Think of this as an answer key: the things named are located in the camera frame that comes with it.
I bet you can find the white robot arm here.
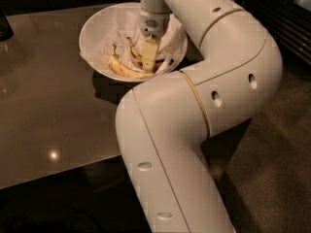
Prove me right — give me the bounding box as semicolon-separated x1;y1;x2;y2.
116;0;282;233

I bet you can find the yellow banana front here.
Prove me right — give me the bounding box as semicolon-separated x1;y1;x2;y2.
108;44;151;79

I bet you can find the white ceramic bowl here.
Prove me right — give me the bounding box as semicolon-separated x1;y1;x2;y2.
79;2;189;84

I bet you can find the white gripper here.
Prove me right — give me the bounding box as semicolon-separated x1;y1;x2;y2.
139;9;170;73

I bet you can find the dark object table corner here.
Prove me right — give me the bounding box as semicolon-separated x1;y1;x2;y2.
0;5;14;41

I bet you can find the spotted yellow banana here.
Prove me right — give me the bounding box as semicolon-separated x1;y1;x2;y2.
127;37;164;73

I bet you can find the black slatted radiator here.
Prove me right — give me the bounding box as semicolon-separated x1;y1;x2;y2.
234;0;311;65

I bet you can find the white paper bowl liner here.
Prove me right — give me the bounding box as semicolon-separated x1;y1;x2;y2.
79;9;188;80

